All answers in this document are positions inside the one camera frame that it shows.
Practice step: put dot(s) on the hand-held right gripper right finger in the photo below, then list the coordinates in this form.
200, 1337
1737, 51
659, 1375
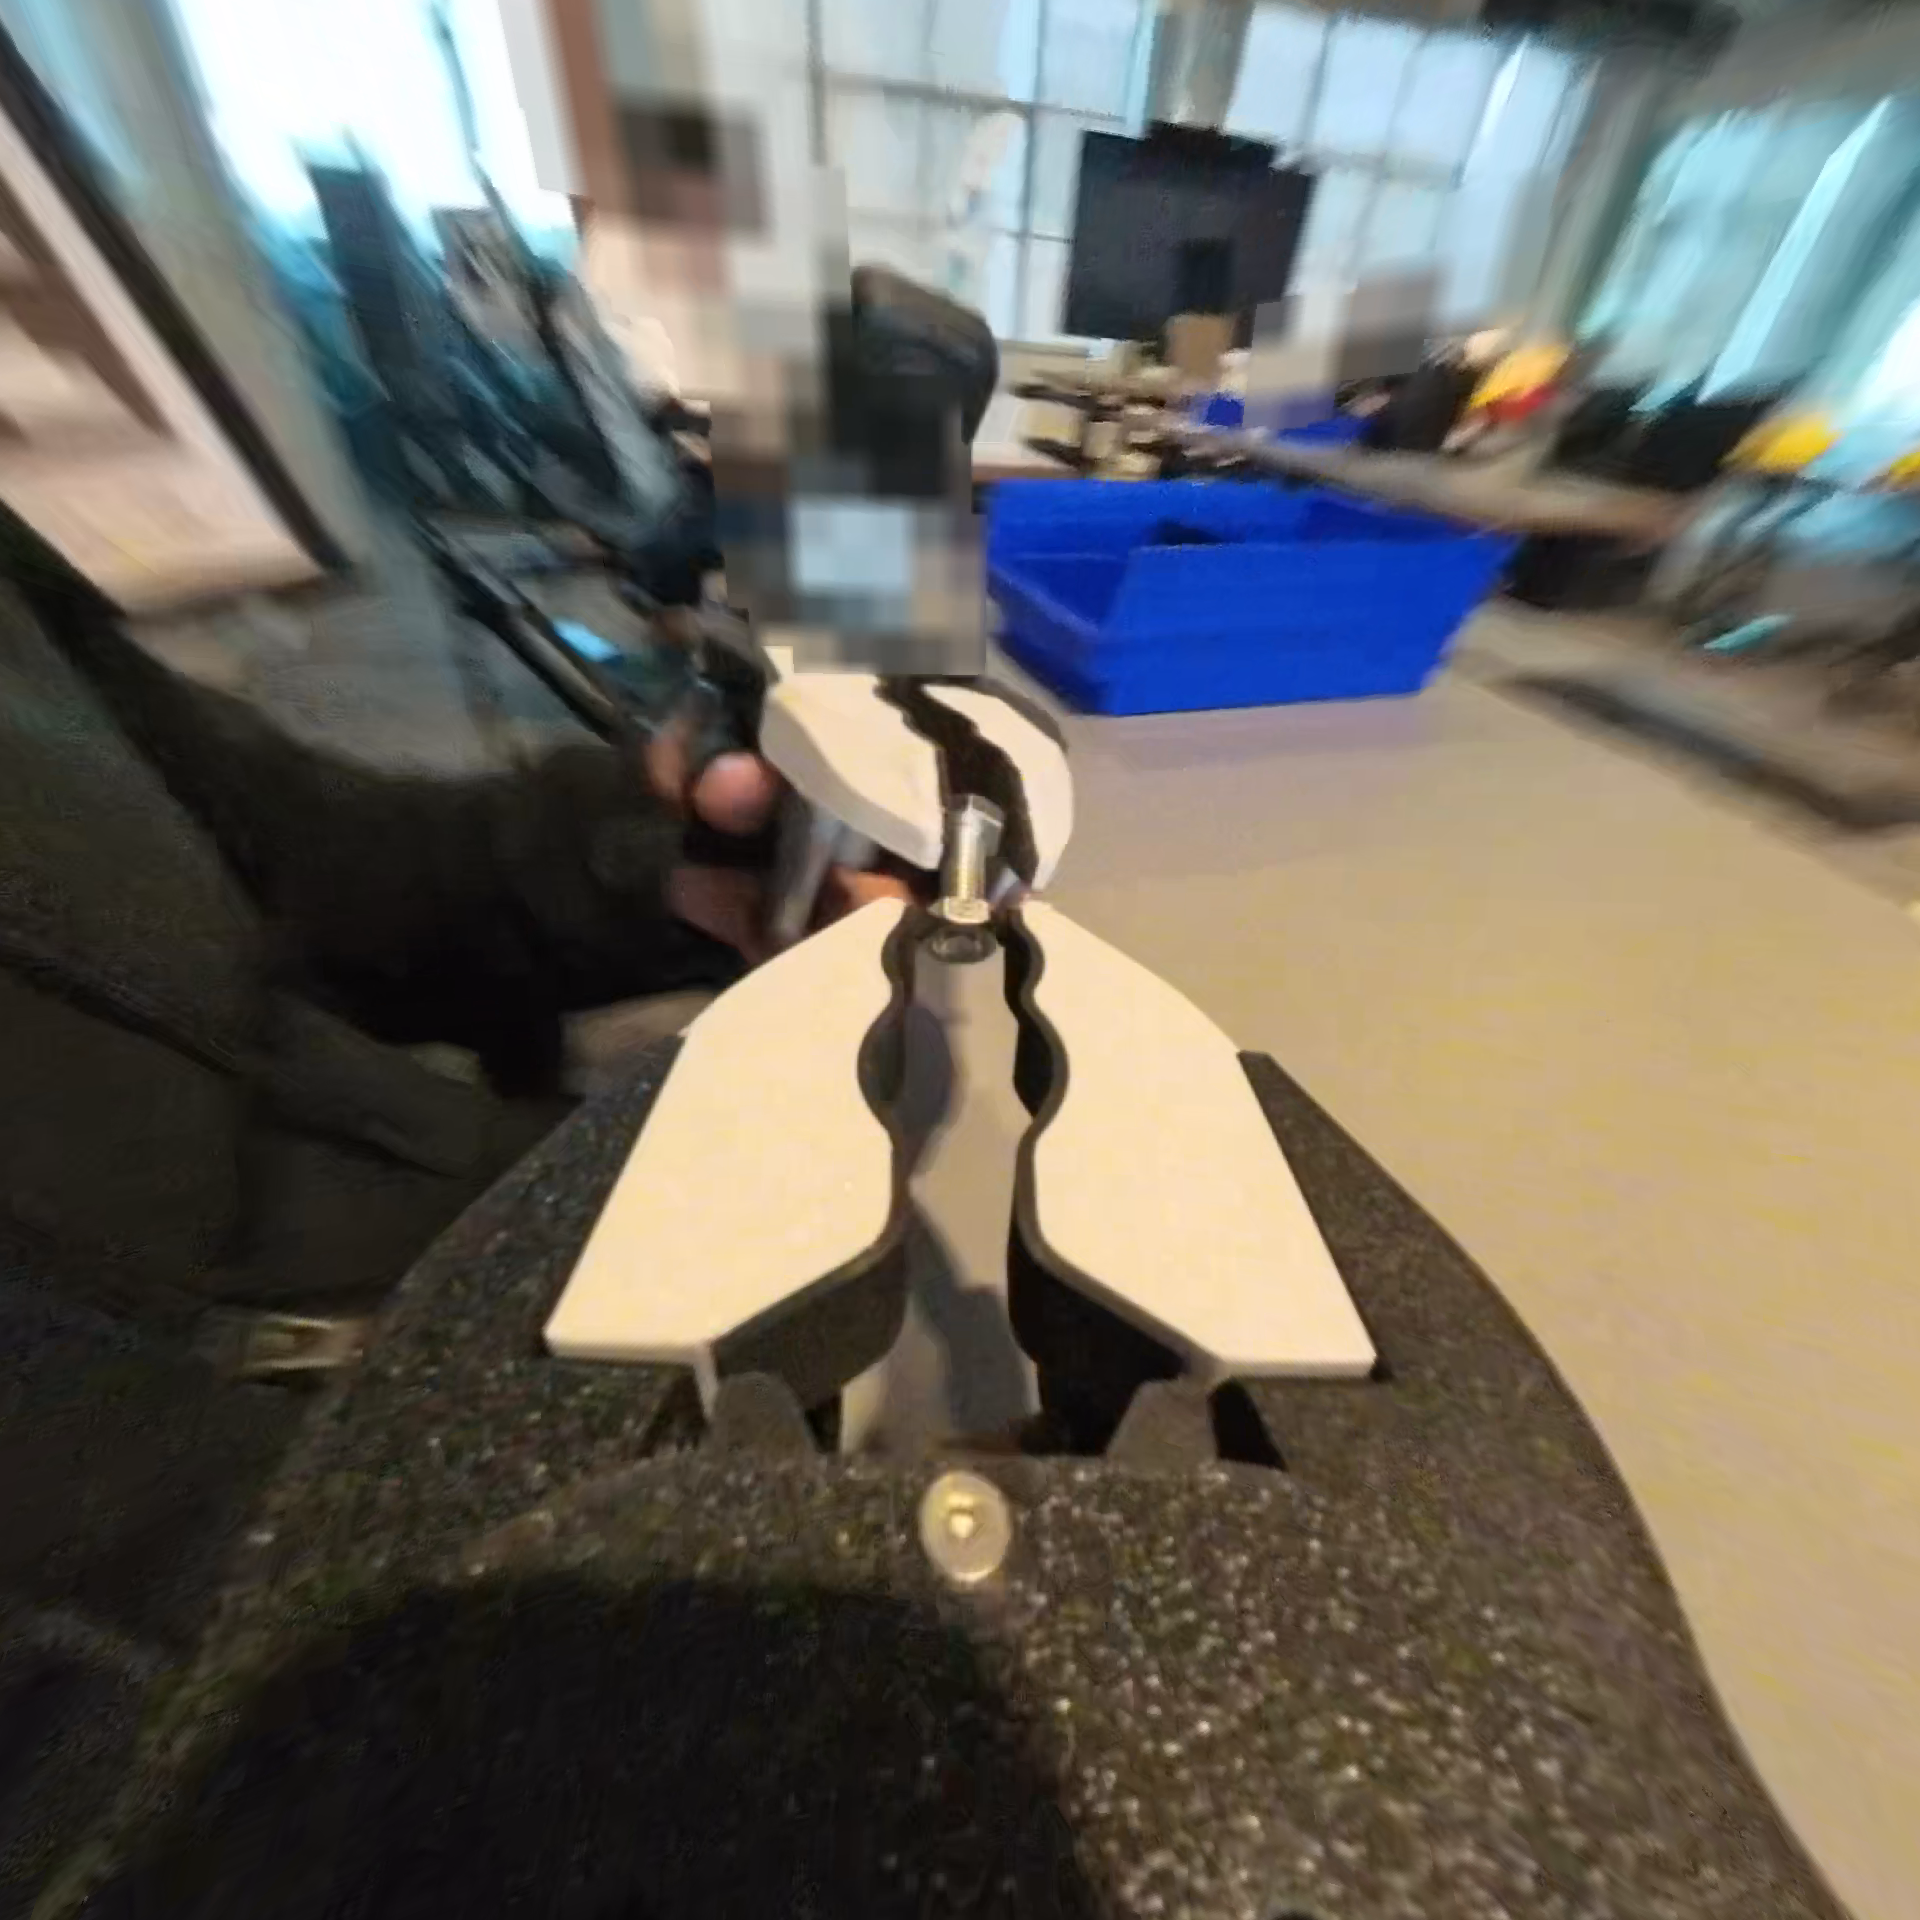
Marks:
1185, 1186

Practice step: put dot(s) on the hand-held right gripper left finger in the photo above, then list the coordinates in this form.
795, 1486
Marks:
752, 1186

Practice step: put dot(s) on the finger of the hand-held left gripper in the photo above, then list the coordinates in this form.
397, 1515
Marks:
1030, 786
841, 752

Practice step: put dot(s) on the steel bolt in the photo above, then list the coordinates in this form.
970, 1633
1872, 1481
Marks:
969, 856

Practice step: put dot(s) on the blue plastic bin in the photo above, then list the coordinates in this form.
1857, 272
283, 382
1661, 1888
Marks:
1262, 617

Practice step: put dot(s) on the person's left forearm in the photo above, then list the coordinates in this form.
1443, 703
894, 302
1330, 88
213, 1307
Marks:
453, 870

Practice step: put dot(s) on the person's left hand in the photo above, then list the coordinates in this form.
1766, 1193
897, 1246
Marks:
738, 856

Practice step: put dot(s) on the black computer monitor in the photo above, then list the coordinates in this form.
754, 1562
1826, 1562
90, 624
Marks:
1185, 241

